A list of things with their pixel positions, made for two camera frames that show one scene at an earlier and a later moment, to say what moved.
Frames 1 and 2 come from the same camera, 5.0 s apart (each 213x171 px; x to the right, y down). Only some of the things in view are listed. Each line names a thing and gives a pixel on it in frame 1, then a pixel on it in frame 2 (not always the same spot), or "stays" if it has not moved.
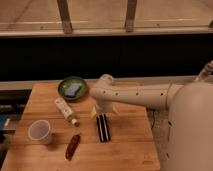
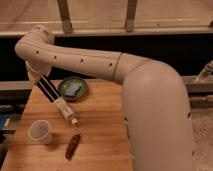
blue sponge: (71, 89) stays
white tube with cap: (66, 112) stays
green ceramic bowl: (72, 88) stays
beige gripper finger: (93, 113) → (32, 78)
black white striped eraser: (103, 128) → (48, 88)
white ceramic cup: (39, 131) stays
